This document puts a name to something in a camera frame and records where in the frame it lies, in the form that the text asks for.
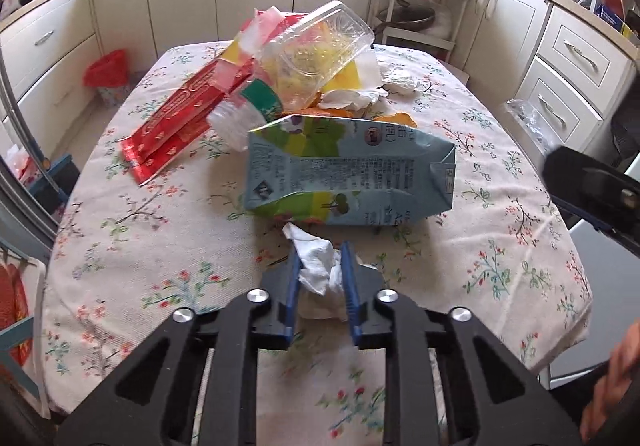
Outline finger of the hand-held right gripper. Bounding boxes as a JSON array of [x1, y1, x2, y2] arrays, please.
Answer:
[[552, 196, 640, 259], [542, 146, 640, 228]]

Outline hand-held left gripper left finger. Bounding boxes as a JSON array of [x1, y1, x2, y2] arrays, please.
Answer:
[[54, 251, 303, 446]]

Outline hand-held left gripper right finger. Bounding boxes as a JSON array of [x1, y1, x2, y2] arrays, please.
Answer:
[[340, 240, 583, 446]]

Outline white tissue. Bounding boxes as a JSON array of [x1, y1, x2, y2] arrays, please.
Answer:
[[319, 87, 392, 113], [381, 68, 420, 96], [282, 222, 351, 322]]

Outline clear bottle with green label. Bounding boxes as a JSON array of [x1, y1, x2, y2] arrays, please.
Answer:
[[206, 79, 287, 153]]

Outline person's right hand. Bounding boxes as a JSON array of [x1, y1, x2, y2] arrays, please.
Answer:
[[580, 325, 640, 438]]

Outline clear plastic bag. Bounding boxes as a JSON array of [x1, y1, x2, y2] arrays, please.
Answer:
[[505, 98, 557, 153]]

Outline blue green milk carton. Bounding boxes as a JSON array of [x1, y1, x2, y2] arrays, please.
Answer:
[[243, 113, 457, 227]]

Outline cream panelled drawer cabinet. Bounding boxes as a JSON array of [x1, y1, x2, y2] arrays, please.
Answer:
[[469, 0, 640, 158]]

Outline floral tablecloth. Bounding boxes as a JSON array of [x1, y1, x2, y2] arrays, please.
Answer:
[[42, 40, 593, 446]]

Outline orange peel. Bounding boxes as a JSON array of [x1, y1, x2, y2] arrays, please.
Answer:
[[281, 104, 369, 120], [372, 111, 419, 128]]

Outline red printed cardboard box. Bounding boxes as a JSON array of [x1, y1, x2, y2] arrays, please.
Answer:
[[120, 40, 261, 185]]

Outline white shelf rack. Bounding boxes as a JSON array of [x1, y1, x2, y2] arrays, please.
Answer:
[[372, 0, 474, 73]]

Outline yellow snack packet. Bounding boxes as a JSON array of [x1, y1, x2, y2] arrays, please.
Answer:
[[327, 60, 362, 93]]

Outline clear plastic food container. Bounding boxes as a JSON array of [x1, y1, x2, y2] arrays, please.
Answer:
[[252, 0, 376, 112]]

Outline dark wok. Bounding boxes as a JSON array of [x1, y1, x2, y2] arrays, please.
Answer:
[[375, 4, 437, 33]]

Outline red white plastic wrapper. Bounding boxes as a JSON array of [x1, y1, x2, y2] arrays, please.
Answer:
[[234, 5, 290, 63]]

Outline blue stool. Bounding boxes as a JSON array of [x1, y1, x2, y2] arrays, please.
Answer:
[[20, 153, 82, 213]]

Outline red printed bag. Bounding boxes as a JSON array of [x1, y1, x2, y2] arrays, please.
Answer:
[[0, 260, 32, 368]]

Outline bin with red bag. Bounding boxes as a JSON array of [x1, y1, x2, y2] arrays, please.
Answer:
[[82, 49, 132, 108]]

